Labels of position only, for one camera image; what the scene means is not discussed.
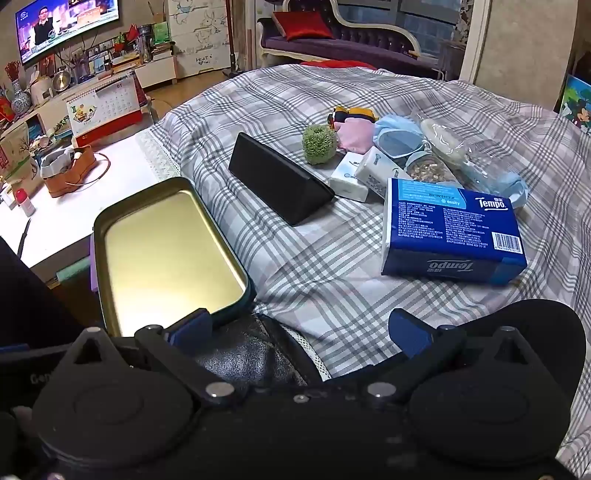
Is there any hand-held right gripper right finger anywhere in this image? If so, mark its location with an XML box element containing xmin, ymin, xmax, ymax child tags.
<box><xmin>367</xmin><ymin>308</ymin><xmax>543</xmax><ymax>404</ymax></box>

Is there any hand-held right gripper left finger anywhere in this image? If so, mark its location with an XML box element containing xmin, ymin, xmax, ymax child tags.
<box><xmin>65</xmin><ymin>308</ymin><xmax>237</xmax><ymax>406</ymax></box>

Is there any herb sachet with blue fabric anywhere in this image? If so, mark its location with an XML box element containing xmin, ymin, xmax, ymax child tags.
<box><xmin>404</xmin><ymin>150</ymin><xmax>462</xmax><ymax>188</ymax></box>

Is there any yellow plush toy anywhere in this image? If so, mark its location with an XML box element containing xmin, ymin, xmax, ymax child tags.
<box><xmin>327</xmin><ymin>105</ymin><xmax>380</xmax><ymax>127</ymax></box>

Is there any gold metal tin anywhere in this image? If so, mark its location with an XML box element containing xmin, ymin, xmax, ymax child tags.
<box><xmin>92</xmin><ymin>176</ymin><xmax>257</xmax><ymax>340</ymax></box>

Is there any blue tissue pack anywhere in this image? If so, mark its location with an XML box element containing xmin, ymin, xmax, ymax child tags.
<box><xmin>380</xmin><ymin>177</ymin><xmax>528</xmax><ymax>287</ymax></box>

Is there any grey plaid blanket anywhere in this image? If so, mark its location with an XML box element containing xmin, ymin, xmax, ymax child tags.
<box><xmin>136</xmin><ymin>64</ymin><xmax>591</xmax><ymax>478</ymax></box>

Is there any black pen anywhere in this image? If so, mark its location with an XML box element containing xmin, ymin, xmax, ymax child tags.
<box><xmin>17</xmin><ymin>218</ymin><xmax>32</xmax><ymax>257</ymax></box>

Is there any small white tissue pack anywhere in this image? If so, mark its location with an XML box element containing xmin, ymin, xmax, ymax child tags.
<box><xmin>329</xmin><ymin>152</ymin><xmax>370</xmax><ymax>201</ymax></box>
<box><xmin>358</xmin><ymin>147</ymin><xmax>407</xmax><ymax>200</ymax></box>

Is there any white bottle with red cap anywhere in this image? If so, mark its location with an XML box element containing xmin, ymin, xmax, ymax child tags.
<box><xmin>14</xmin><ymin>188</ymin><xmax>37</xmax><ymax>217</ymax></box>

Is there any black triangular case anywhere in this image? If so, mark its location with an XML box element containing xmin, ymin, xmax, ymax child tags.
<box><xmin>228</xmin><ymin>132</ymin><xmax>336</xmax><ymax>227</ymax></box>

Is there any blue face mask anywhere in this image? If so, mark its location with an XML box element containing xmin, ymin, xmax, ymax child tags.
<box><xmin>372</xmin><ymin>114</ymin><xmax>426</xmax><ymax>160</ymax></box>

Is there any brown leather tape holder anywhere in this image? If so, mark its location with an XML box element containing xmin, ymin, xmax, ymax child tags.
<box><xmin>41</xmin><ymin>145</ymin><xmax>98</xmax><ymax>198</ymax></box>

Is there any pink cloth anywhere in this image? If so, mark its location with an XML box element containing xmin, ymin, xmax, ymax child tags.
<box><xmin>335</xmin><ymin>117</ymin><xmax>380</xmax><ymax>153</ymax></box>

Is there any green fuzzy ball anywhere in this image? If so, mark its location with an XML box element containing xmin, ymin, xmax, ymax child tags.
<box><xmin>301</xmin><ymin>124</ymin><xmax>339</xmax><ymax>165</ymax></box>

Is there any cardboard box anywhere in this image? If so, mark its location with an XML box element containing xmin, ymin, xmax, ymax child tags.
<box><xmin>0</xmin><ymin>122</ymin><xmax>40</xmax><ymax>195</ymax></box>

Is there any desk calendar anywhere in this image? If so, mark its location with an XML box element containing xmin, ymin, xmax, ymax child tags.
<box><xmin>66</xmin><ymin>76</ymin><xmax>144</xmax><ymax>148</ymax></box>

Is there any white low cabinet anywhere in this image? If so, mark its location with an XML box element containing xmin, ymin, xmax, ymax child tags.
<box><xmin>106</xmin><ymin>48</ymin><xmax>178</xmax><ymax>90</ymax></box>

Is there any blue and white vase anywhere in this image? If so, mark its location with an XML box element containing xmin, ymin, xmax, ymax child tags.
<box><xmin>9</xmin><ymin>78</ymin><xmax>32</xmax><ymax>116</ymax></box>

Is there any red cloth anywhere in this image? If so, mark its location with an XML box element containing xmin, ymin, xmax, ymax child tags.
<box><xmin>300</xmin><ymin>59</ymin><xmax>379</xmax><ymax>71</ymax></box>

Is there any white kettle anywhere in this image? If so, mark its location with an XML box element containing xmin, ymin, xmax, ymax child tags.
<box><xmin>30</xmin><ymin>76</ymin><xmax>54</xmax><ymax>104</ymax></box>

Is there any cartoon poster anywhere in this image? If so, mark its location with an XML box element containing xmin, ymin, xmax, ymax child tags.
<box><xmin>558</xmin><ymin>74</ymin><xmax>591</xmax><ymax>134</ymax></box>

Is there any white cartoon cabinet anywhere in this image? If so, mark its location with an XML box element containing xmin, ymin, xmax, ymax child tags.
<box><xmin>167</xmin><ymin>0</ymin><xmax>232</xmax><ymax>79</ymax></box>

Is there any purple chaise sofa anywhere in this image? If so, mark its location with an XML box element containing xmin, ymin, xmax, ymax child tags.
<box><xmin>256</xmin><ymin>0</ymin><xmax>448</xmax><ymax>77</ymax></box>

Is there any red cushion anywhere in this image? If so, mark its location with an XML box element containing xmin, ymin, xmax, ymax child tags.
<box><xmin>271</xmin><ymin>10</ymin><xmax>334</xmax><ymax>42</ymax></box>

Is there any television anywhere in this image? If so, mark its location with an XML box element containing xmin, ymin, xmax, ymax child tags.
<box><xmin>14</xmin><ymin>0</ymin><xmax>122</xmax><ymax>65</ymax></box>

